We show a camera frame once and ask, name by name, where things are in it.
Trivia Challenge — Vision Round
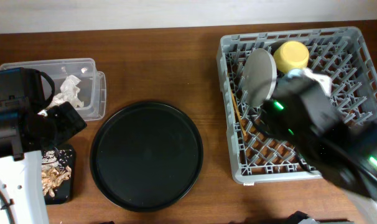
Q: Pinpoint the white tissue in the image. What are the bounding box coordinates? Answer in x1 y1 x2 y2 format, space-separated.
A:
46 75 84 110

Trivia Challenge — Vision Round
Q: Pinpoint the white rice pile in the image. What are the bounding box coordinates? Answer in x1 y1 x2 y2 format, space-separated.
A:
42 149 75 166

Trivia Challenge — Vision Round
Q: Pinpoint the peanut shells pile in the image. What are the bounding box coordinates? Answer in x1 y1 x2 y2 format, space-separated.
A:
41 166 72 197

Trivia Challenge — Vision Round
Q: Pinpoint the wooden chopstick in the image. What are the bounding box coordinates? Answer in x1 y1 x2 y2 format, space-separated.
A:
230 90 247 138

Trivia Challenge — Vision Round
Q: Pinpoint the grey round plate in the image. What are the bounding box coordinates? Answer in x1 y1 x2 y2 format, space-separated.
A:
242 49 277 108

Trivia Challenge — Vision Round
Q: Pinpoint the yellow saucer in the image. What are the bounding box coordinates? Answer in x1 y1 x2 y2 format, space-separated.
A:
273 40 310 73

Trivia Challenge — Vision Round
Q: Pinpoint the grey dishwasher rack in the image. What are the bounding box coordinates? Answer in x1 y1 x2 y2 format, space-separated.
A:
216 27 377 185

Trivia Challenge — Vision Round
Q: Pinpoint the light blue cup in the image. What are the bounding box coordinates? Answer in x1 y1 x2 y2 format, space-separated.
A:
286 68 303 78

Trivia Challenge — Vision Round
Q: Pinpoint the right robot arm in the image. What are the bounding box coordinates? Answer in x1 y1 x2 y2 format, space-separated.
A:
258 68 377 223

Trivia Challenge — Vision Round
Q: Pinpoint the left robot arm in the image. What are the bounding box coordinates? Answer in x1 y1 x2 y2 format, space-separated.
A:
0 67 87 223

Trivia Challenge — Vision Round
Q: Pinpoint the clear plastic bin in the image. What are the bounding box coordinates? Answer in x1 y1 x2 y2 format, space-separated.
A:
0 58 106 121

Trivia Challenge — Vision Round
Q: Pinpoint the black rectangular tray bin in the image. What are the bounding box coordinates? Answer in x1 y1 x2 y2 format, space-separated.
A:
41 144 76 205

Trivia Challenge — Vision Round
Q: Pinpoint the round black serving tray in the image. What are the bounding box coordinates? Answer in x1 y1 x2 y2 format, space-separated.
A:
90 101 203 212

